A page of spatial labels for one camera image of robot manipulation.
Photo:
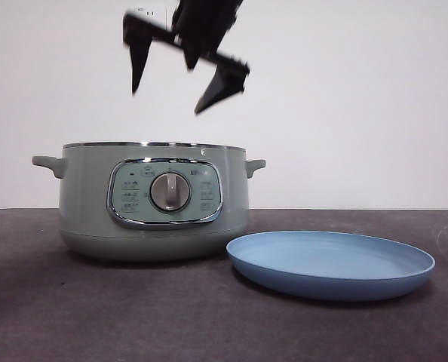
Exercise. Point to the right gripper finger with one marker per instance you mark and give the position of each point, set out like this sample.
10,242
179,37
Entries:
226,81
139,45

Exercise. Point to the pale green electric steamer pot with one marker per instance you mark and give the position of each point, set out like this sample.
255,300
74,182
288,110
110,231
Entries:
84,196

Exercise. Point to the blue round plate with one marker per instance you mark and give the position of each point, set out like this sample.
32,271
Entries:
322,286

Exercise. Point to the white wall power socket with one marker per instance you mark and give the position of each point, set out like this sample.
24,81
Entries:
158,17

